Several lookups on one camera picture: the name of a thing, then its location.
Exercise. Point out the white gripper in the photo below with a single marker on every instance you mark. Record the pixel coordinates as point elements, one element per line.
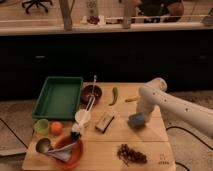
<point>146,109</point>

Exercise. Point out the blue sponge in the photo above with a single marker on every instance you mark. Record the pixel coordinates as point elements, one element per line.
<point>136,120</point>

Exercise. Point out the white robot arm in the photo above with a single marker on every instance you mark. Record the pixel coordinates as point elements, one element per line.
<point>153,93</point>

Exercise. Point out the yellow banana toy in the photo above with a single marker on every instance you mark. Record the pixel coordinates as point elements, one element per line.
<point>131,99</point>

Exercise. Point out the green chili pepper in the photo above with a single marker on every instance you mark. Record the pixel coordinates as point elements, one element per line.
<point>115,96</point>

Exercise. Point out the small wooden block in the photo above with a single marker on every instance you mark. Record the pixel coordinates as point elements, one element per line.
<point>104,122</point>

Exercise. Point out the bunch of dark grapes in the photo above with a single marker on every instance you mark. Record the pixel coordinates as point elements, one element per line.
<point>129,155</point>

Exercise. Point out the dark brown bowl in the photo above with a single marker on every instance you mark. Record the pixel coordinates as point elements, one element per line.
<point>88,91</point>

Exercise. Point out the white black bottle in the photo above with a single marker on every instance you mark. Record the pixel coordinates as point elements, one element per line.
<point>76,131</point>

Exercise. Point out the orange plate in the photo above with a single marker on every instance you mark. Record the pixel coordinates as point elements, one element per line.
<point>75,154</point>

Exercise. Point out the green plastic tray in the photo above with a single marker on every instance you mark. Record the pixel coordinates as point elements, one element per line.
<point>59,98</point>

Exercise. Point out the orange fruit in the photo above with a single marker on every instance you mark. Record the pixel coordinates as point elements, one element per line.
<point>56,128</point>

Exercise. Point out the grey folded cloth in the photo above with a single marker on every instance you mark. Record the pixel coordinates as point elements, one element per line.
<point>63,154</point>

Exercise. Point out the seated person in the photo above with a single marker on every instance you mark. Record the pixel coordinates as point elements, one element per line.
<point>174,9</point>

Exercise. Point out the small green cup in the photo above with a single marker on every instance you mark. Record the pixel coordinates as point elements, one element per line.
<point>42,126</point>

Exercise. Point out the metal ladle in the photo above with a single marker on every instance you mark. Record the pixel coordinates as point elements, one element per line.
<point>44,146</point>

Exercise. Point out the black office chair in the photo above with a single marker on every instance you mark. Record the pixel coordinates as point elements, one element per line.
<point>29,3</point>

